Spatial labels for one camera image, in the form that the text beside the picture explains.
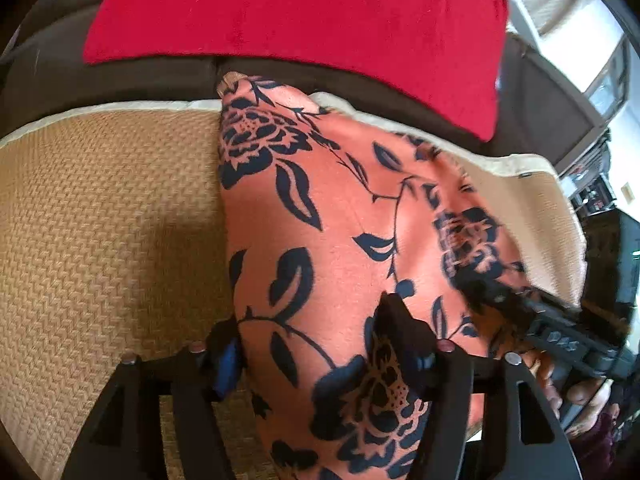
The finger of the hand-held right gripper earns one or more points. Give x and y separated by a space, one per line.
500 300

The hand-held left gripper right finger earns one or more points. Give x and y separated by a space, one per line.
426 361

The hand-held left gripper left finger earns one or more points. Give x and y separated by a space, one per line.
229 367

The orange floral garment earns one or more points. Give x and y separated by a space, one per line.
340 240

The person's right hand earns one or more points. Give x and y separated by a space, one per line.
547 375

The cluttered shelf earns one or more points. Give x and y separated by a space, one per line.
592 195

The tan woven mat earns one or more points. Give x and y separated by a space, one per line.
100 235

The brown sofa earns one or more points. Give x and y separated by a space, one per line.
540 90

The window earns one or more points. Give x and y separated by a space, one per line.
607 85

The red cushion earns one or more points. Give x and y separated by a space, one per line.
300 20

